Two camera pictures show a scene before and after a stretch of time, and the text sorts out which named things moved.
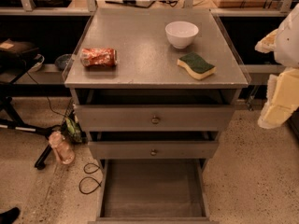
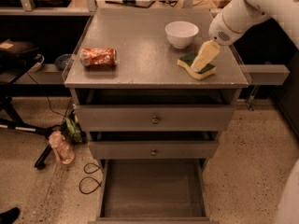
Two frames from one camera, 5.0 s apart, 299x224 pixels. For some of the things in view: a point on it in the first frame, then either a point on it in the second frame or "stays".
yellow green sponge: (196, 66) stays
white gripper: (289, 46) → (222, 28)
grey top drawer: (156, 110) stays
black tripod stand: (18, 123) stays
